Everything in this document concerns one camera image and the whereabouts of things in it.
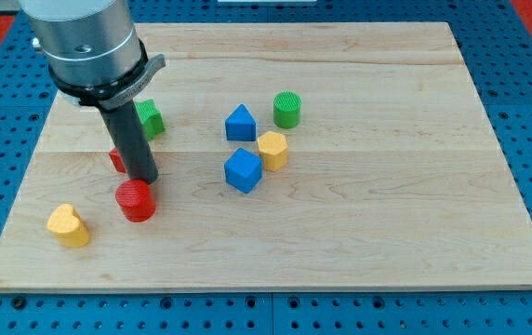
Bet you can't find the green cylinder block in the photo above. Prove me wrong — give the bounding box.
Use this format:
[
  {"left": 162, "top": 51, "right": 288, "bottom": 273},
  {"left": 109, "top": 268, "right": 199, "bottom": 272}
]
[{"left": 273, "top": 91, "right": 302, "bottom": 129}]

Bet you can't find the green star block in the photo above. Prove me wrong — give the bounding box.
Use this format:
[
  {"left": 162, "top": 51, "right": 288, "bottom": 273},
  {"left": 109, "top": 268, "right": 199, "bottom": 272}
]
[{"left": 134, "top": 100, "right": 166, "bottom": 141}]

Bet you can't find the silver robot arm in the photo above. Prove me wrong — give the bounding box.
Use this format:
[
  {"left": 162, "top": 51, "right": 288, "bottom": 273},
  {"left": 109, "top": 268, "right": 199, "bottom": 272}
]
[{"left": 20, "top": 0, "right": 166, "bottom": 110}]

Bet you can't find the blue cube block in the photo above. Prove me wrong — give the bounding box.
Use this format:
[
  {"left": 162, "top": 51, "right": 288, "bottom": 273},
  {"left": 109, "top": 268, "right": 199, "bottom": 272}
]
[{"left": 224, "top": 148, "right": 262, "bottom": 194}]

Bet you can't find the wooden board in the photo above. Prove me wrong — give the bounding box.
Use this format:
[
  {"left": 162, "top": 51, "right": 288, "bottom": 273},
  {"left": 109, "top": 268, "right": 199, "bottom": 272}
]
[{"left": 0, "top": 22, "right": 532, "bottom": 294}]

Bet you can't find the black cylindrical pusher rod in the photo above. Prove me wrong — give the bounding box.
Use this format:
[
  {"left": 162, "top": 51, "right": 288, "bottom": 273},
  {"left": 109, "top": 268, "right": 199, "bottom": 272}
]
[{"left": 99, "top": 100, "right": 158, "bottom": 184}]

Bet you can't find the red block behind rod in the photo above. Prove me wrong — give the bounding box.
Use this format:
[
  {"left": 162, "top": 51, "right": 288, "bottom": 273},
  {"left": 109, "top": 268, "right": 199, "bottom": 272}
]
[{"left": 109, "top": 148, "right": 126, "bottom": 173}]

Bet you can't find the yellow hexagon block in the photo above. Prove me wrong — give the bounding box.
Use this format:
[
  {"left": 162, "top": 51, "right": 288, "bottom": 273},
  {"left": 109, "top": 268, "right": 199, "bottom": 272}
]
[{"left": 257, "top": 131, "right": 288, "bottom": 171}]

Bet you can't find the red cylinder block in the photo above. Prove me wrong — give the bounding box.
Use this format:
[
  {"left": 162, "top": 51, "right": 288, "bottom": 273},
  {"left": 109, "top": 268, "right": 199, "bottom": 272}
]
[{"left": 115, "top": 180, "right": 156, "bottom": 222}]

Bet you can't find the yellow heart block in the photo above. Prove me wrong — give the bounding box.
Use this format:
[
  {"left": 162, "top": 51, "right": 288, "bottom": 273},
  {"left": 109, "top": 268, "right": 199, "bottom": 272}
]
[{"left": 47, "top": 203, "right": 90, "bottom": 248}]

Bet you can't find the blue triangle block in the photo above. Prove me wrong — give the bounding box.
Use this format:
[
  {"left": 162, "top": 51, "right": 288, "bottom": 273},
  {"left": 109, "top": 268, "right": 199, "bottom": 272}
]
[{"left": 224, "top": 104, "right": 257, "bottom": 141}]

